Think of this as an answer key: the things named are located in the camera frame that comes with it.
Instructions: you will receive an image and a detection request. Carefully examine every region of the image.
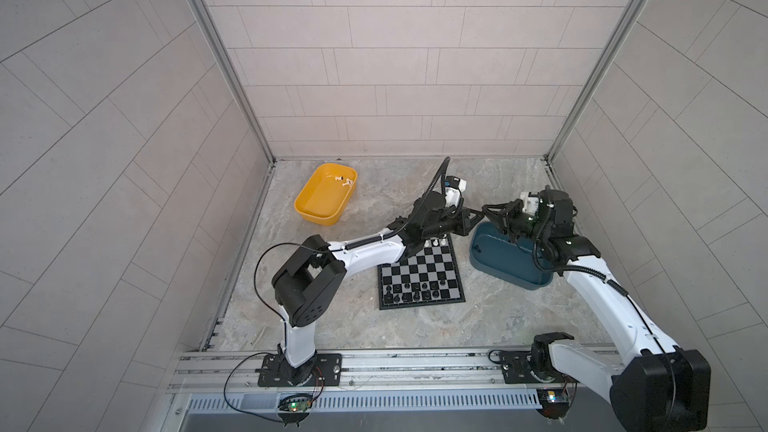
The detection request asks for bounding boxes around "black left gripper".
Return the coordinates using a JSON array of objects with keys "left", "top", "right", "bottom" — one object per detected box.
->
[{"left": 416, "top": 207, "right": 484, "bottom": 242}]

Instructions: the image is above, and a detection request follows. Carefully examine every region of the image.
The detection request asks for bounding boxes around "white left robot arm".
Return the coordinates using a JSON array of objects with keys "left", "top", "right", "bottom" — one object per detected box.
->
[{"left": 271, "top": 158, "right": 484, "bottom": 374}]

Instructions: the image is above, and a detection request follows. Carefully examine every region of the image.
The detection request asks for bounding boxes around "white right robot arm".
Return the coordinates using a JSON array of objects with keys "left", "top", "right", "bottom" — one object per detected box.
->
[{"left": 482, "top": 187, "right": 711, "bottom": 431}]

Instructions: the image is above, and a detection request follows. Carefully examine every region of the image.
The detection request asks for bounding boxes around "green circuit board right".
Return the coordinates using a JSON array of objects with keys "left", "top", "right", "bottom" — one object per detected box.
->
[{"left": 536, "top": 388, "right": 571, "bottom": 420}]

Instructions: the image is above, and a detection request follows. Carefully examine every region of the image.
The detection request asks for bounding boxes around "green circuit board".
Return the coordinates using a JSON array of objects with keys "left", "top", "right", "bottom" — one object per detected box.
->
[
  {"left": 277, "top": 393, "right": 314, "bottom": 415},
  {"left": 536, "top": 388, "right": 571, "bottom": 420}
]

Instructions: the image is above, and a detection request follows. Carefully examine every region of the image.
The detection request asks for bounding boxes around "green circuit board left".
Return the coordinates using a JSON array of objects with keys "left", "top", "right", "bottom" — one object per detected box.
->
[{"left": 277, "top": 393, "right": 314, "bottom": 415}]

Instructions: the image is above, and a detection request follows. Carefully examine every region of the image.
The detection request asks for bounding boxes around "teal plastic tub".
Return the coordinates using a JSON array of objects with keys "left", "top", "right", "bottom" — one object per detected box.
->
[{"left": 469, "top": 222, "right": 553, "bottom": 290}]

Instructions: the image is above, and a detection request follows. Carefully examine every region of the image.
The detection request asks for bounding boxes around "black white chessboard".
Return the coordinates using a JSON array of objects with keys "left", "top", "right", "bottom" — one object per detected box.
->
[{"left": 377, "top": 235, "right": 465, "bottom": 310}]

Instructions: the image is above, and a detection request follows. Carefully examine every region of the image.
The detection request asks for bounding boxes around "yellow plastic tub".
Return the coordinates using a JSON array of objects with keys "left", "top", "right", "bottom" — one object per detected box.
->
[{"left": 294, "top": 163, "right": 358, "bottom": 226}]

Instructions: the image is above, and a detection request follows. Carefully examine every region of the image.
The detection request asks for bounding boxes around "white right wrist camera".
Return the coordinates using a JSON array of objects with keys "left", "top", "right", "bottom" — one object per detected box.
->
[{"left": 519, "top": 192, "right": 540, "bottom": 216}]

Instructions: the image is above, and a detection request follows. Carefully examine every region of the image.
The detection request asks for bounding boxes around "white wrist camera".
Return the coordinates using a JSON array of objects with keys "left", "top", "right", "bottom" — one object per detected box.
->
[
  {"left": 443, "top": 176, "right": 467, "bottom": 209},
  {"left": 519, "top": 192, "right": 540, "bottom": 216}
]

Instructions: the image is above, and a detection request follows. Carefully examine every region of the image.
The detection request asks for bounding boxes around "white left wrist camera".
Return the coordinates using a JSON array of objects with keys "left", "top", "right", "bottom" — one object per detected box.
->
[{"left": 443, "top": 176, "right": 467, "bottom": 209}]

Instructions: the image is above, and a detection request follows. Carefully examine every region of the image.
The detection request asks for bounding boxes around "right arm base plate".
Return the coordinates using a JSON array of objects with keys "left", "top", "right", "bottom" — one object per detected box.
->
[{"left": 489, "top": 350, "right": 568, "bottom": 386}]

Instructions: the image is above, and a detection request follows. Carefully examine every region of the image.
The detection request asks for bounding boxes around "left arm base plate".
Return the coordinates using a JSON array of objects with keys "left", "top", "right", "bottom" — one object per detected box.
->
[{"left": 258, "top": 353, "right": 342, "bottom": 388}]

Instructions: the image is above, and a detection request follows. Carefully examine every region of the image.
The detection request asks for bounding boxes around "aluminium rail frame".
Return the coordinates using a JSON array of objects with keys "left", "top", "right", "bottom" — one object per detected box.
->
[{"left": 144, "top": 346, "right": 620, "bottom": 431}]

